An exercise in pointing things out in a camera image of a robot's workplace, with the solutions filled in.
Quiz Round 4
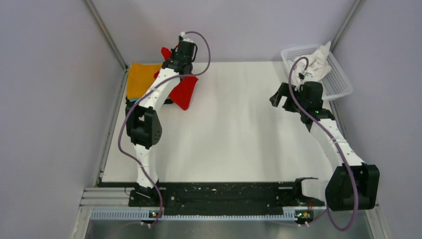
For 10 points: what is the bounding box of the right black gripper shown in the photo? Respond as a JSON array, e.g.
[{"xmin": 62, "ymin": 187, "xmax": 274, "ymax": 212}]
[{"xmin": 270, "ymin": 82, "xmax": 308, "ymax": 114}]

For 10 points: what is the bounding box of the red t shirt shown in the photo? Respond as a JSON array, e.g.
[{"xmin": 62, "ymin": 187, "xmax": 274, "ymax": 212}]
[{"xmin": 148, "ymin": 68, "xmax": 199, "ymax": 111}]

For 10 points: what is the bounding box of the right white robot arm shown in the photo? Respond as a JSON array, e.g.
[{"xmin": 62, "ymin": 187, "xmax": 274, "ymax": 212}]
[{"xmin": 270, "ymin": 82, "xmax": 380, "ymax": 211}]

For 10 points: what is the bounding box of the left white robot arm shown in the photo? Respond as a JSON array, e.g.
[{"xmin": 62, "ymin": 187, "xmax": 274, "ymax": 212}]
[{"xmin": 119, "ymin": 35, "xmax": 198, "ymax": 206}]

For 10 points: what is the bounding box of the white plastic basket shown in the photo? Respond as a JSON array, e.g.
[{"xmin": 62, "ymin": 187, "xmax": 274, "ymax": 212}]
[{"xmin": 280, "ymin": 44, "xmax": 353, "ymax": 101}]

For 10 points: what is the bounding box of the white crumpled t shirt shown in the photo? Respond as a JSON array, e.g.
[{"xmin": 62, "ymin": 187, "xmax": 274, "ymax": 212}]
[{"xmin": 292, "ymin": 41, "xmax": 332, "ymax": 85}]

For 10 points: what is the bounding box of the black folded t shirt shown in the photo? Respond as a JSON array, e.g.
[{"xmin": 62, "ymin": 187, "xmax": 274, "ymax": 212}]
[{"xmin": 125, "ymin": 98, "xmax": 174, "ymax": 105}]

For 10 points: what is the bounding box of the orange folded t shirt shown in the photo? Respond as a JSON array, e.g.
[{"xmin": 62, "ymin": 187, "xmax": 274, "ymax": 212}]
[{"xmin": 126, "ymin": 63, "xmax": 161, "ymax": 98}]

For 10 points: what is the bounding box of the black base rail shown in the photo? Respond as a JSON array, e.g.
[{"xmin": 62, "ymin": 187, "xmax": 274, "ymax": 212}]
[{"xmin": 99, "ymin": 182, "xmax": 325, "ymax": 216}]

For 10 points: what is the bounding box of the aluminium frame rail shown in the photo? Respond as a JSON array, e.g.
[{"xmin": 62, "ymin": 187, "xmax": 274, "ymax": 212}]
[{"xmin": 79, "ymin": 186, "xmax": 139, "ymax": 210}]

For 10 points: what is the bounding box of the white cable duct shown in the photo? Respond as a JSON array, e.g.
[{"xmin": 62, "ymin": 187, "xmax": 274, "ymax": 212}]
[{"xmin": 90, "ymin": 209, "xmax": 298, "ymax": 221}]

